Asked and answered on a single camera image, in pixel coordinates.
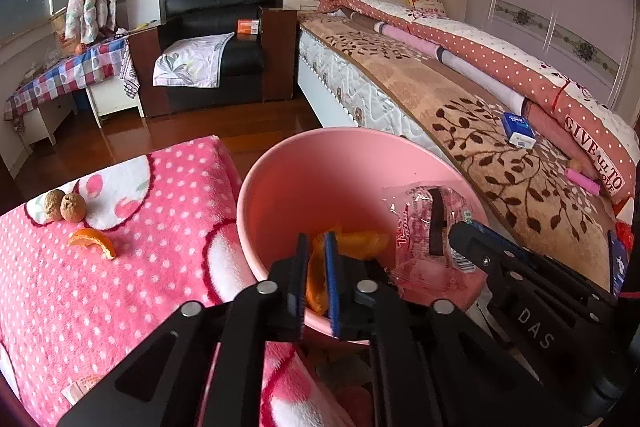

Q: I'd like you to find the left walnut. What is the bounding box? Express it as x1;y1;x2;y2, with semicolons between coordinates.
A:
42;188;65;221

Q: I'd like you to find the orange box on armrest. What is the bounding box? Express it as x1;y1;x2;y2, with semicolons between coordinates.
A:
236;18;260;36

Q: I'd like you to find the clear snack wrapper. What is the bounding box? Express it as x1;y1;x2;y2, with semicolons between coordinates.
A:
383;183;476;296

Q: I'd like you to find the bed with brown leaf blanket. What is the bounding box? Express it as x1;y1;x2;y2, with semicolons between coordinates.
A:
298;12;614;288

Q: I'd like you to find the pink polka dot blanket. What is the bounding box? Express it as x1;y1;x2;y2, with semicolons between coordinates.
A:
1;135;255;426

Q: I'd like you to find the right walnut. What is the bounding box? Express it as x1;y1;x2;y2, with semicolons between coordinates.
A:
60;193;87;223

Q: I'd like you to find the rolled red polka dot quilt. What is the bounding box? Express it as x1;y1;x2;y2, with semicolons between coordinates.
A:
318;0;639;204

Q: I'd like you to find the orange peel piece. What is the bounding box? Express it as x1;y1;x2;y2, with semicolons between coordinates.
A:
68;228;117;260

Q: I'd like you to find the pink tube on bed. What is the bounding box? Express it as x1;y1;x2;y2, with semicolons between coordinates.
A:
564;168;601;195

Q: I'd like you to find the pink plastic trash bucket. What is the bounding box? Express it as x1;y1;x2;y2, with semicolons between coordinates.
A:
236;126;490;346

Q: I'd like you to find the black armchair by bed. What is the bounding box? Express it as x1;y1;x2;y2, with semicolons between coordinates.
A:
128;0;297;117

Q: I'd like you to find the floral cloth on armchair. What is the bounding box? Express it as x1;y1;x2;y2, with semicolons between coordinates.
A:
152;32;234;89

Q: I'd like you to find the walnut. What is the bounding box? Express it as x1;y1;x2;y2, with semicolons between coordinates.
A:
42;188;65;221
60;193;87;223

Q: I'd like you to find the plaid covered side table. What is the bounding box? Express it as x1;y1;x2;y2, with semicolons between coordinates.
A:
4;35;144;145

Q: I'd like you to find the orange plastic wrapper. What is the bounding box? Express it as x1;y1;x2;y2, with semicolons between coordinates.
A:
306;227;390;315

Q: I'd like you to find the blue tissue pack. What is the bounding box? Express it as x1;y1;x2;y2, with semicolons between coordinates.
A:
501;113;536;150

